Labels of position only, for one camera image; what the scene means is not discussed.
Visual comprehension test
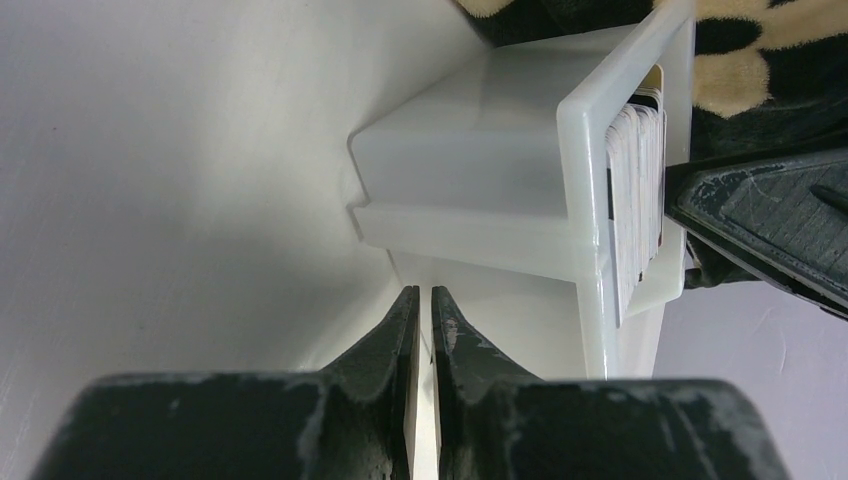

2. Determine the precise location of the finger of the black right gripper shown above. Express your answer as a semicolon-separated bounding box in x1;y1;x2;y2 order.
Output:
665;148;847;318

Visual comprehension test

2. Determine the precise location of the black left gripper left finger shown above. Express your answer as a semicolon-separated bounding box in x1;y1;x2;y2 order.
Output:
33;286;420;479

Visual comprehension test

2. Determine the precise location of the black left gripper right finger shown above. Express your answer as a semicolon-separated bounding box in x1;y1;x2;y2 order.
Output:
431;286;789;479

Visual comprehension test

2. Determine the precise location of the white plastic card tray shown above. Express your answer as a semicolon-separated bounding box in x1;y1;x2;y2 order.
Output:
352;1;695;379

